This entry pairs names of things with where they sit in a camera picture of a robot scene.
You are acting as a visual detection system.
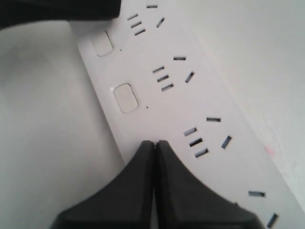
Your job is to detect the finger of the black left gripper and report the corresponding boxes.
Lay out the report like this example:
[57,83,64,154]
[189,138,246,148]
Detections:
[0,0,122,30]

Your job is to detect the white five-outlet power strip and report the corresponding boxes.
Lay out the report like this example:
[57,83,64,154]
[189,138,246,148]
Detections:
[70,0,305,229]

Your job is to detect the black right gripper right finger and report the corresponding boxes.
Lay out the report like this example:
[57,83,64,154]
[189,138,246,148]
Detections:
[154,140,262,229]

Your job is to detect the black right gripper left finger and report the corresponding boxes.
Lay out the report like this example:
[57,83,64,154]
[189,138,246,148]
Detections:
[54,141,154,229]

